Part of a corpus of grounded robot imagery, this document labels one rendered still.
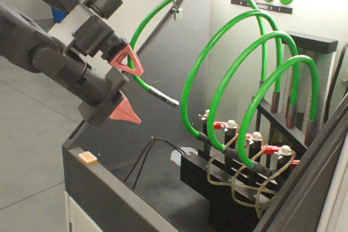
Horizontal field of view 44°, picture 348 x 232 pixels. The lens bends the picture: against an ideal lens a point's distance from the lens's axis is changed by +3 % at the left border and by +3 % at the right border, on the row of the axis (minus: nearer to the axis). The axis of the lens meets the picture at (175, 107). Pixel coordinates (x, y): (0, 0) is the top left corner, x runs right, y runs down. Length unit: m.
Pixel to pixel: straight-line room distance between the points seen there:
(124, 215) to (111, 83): 0.41
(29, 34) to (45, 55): 0.04
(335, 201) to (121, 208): 0.48
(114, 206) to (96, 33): 0.52
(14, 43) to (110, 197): 0.57
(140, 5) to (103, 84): 3.15
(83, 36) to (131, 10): 3.14
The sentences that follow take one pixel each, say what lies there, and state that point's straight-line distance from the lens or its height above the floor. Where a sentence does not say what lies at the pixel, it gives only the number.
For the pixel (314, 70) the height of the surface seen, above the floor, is 1.28.
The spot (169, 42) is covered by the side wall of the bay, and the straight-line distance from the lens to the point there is 1.33.
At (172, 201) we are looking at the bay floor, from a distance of 1.22.
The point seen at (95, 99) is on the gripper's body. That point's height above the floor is 1.27.
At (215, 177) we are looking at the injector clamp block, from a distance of 1.05.
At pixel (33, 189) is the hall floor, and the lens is 2.88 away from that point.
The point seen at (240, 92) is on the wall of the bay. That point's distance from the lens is 1.38.
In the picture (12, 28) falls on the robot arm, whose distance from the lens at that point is 0.60.
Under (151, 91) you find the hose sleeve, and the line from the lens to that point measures 1.08.
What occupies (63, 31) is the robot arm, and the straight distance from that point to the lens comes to 0.68.
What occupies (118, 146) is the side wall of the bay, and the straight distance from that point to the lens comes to 1.34.
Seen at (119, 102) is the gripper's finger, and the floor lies 1.26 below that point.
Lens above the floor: 1.54
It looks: 23 degrees down
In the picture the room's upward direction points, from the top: 1 degrees clockwise
